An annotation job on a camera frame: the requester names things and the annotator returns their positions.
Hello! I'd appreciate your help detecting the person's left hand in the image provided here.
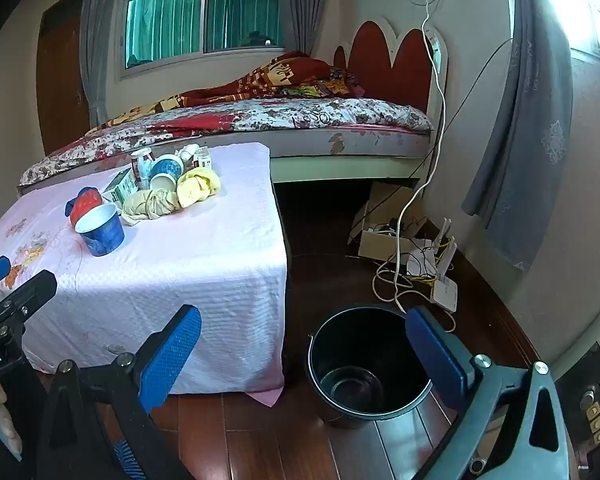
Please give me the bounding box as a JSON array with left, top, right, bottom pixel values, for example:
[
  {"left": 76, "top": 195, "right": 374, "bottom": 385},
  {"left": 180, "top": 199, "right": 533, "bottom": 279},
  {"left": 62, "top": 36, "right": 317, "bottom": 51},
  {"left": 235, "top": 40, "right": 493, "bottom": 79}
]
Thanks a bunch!
[{"left": 0, "top": 381, "right": 26, "bottom": 460}]

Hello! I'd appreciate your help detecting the blue white paper cup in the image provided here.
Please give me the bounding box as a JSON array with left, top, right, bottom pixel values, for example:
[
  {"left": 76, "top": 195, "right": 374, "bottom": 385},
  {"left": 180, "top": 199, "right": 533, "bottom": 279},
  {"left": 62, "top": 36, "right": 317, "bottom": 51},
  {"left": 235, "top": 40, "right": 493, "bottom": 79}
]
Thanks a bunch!
[{"left": 147, "top": 154, "right": 186, "bottom": 183}]

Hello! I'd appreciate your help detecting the small white network device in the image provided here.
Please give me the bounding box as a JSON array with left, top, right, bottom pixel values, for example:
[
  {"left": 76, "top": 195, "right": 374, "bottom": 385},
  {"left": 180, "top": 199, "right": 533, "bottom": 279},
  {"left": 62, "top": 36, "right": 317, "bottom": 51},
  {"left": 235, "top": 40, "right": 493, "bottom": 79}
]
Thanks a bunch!
[{"left": 405, "top": 240, "right": 438, "bottom": 281}]

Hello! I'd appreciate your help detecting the white router with antennas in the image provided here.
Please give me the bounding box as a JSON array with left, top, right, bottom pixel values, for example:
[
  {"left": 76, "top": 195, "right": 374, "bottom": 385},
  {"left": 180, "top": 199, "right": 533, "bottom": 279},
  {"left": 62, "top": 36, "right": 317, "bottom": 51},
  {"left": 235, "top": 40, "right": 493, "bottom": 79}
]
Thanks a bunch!
[{"left": 429, "top": 217, "right": 462, "bottom": 318}]

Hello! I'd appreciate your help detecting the red patterned blanket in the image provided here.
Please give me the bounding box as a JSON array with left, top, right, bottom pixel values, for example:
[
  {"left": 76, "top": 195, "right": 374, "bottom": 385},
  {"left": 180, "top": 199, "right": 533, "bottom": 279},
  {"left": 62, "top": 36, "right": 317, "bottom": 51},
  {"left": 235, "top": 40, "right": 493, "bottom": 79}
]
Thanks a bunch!
[{"left": 87, "top": 51, "right": 367, "bottom": 128}]

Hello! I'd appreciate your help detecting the bed with floral sheet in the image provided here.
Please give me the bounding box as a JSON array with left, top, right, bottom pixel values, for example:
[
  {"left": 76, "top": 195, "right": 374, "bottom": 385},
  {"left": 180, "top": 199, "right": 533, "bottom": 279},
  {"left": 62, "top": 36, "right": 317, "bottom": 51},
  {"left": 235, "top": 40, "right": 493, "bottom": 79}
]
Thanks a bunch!
[{"left": 17, "top": 96, "right": 437, "bottom": 198}]

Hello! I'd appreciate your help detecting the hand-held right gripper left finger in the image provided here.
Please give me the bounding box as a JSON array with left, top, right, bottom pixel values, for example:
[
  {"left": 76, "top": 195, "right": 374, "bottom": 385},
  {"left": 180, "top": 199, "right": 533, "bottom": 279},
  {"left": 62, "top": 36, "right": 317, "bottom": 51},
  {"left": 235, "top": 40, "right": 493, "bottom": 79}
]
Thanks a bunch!
[{"left": 40, "top": 304, "right": 203, "bottom": 480}]

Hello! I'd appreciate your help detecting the window with white frame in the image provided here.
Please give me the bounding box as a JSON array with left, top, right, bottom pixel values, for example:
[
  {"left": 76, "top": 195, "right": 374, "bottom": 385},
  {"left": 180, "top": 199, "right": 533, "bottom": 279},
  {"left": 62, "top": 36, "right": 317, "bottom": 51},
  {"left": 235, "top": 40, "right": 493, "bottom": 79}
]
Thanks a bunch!
[{"left": 119, "top": 0, "right": 288, "bottom": 80}]

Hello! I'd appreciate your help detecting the thin black cable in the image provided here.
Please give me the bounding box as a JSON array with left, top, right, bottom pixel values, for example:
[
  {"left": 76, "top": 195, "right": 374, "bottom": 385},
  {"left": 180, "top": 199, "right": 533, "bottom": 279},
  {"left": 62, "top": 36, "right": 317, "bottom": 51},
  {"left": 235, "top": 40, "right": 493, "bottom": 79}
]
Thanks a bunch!
[{"left": 364, "top": 37, "right": 514, "bottom": 222}]

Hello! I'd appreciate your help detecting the blue striped sock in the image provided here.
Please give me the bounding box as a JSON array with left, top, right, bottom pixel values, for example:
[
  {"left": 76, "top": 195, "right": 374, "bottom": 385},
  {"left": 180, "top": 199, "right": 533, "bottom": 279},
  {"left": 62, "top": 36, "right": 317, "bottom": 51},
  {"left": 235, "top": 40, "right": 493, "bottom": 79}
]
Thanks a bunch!
[{"left": 111, "top": 439, "right": 146, "bottom": 480}]

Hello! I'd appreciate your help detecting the red paper cup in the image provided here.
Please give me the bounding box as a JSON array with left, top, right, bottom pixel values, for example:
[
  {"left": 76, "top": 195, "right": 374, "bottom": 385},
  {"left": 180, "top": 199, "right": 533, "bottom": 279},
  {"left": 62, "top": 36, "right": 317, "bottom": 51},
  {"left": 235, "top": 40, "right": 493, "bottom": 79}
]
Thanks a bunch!
[{"left": 131, "top": 147, "right": 156, "bottom": 186}]

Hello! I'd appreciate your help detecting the table with white cloth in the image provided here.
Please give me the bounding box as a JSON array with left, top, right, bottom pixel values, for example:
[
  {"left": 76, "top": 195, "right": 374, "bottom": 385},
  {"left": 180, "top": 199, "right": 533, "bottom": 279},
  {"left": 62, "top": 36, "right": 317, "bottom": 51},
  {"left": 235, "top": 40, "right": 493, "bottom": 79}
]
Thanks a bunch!
[{"left": 0, "top": 141, "right": 290, "bottom": 407}]

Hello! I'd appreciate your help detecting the cardboard box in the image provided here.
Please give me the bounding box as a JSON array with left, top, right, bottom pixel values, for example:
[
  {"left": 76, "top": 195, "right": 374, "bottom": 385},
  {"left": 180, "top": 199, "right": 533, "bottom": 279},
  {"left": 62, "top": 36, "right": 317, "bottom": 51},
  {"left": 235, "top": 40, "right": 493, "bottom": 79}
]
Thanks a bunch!
[{"left": 349, "top": 182, "right": 433, "bottom": 261}]

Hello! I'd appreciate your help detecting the white wifi router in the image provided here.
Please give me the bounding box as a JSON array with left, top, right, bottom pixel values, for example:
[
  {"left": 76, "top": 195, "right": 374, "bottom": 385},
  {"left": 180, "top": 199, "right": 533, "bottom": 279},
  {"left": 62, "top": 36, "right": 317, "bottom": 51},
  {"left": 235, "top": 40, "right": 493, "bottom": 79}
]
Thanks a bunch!
[{"left": 405, "top": 237, "right": 456, "bottom": 283}]

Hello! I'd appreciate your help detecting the thick white cable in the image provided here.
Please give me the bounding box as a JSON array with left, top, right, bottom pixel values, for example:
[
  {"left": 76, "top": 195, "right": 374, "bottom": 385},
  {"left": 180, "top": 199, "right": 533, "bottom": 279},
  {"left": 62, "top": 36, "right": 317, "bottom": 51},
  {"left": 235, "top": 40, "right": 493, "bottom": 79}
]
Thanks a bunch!
[{"left": 372, "top": 0, "right": 456, "bottom": 333}]

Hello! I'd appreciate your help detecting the brown wooden door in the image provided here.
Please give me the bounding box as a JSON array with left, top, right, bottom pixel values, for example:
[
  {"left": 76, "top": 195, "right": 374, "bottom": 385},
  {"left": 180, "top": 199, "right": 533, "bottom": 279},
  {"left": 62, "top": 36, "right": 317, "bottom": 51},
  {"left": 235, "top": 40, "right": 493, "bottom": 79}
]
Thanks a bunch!
[{"left": 35, "top": 0, "right": 92, "bottom": 157}]

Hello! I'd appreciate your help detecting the red white headboard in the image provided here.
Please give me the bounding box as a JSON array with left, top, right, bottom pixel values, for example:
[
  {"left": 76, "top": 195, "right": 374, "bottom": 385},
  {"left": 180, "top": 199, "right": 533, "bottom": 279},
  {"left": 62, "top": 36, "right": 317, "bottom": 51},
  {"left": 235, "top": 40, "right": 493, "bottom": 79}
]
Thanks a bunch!
[{"left": 332, "top": 20, "right": 451, "bottom": 113}]

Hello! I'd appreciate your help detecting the beige cloth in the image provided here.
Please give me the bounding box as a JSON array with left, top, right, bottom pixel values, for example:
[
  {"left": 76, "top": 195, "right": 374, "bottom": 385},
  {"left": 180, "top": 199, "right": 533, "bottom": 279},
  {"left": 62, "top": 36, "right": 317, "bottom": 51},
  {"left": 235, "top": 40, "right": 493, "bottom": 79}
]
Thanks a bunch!
[{"left": 121, "top": 187, "right": 181, "bottom": 225}]

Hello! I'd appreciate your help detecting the green white carton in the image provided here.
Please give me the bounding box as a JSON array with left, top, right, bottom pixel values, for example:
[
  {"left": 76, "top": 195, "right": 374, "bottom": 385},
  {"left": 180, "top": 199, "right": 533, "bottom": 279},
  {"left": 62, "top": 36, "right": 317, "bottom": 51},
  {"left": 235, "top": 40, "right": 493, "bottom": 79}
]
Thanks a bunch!
[{"left": 101, "top": 167, "right": 143, "bottom": 207}]

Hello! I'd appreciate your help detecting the black bucket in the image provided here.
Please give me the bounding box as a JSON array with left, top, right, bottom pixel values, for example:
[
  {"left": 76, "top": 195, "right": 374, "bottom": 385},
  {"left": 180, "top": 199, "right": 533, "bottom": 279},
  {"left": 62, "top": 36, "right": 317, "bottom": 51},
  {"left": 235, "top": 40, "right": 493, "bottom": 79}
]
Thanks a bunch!
[{"left": 306, "top": 302, "right": 436, "bottom": 431}]

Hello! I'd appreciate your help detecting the yellow cloth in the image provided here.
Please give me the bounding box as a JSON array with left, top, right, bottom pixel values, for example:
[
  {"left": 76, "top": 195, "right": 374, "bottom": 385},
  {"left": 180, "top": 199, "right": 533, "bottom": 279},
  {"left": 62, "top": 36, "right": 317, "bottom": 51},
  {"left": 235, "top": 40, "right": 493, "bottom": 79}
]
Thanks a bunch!
[{"left": 176, "top": 167, "right": 222, "bottom": 208}]

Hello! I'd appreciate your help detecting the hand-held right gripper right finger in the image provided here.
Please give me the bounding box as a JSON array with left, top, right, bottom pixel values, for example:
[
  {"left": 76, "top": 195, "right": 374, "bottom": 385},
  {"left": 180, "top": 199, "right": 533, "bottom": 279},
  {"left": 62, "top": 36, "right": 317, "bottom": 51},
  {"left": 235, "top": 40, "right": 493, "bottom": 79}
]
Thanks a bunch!
[{"left": 404, "top": 306, "right": 574, "bottom": 480}]

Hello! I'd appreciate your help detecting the grey embroidered curtain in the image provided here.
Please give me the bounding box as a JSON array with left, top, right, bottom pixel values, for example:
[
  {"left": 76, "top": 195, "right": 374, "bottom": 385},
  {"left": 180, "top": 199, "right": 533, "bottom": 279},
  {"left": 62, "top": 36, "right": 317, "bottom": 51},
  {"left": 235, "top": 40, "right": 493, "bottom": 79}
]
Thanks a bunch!
[{"left": 461, "top": 0, "right": 583, "bottom": 273}]

